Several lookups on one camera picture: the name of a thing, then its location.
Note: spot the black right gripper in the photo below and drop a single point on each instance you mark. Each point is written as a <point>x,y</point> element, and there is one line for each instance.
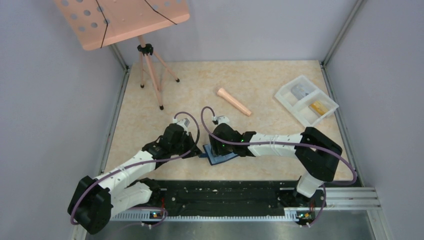
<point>216,149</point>

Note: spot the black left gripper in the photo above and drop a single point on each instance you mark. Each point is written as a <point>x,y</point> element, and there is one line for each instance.
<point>193,150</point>

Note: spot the blue card holder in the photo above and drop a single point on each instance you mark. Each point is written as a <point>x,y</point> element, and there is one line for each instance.
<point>215,160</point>

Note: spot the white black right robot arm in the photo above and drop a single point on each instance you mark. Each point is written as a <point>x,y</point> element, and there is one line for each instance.
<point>318,154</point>

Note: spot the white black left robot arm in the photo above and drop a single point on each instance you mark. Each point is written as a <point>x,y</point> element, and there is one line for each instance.
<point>96,200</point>

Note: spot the silver card in tray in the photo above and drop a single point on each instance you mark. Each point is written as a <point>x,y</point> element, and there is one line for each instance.
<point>300,91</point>

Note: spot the pink tapered stick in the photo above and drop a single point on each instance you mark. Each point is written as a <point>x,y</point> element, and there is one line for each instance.
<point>221,92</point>

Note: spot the white plastic divided tray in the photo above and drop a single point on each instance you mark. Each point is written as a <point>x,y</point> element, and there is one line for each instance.
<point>300,109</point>

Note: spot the pink music stand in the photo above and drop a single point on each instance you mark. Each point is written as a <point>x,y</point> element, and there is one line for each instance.
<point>100,23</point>

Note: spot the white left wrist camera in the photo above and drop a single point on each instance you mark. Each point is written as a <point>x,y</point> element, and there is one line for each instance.
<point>184,123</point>

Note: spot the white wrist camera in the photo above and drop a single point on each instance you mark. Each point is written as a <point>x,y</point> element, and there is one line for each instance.
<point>184,123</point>
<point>217,120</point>

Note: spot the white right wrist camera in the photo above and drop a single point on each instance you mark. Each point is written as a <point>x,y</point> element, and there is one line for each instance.
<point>217,120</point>

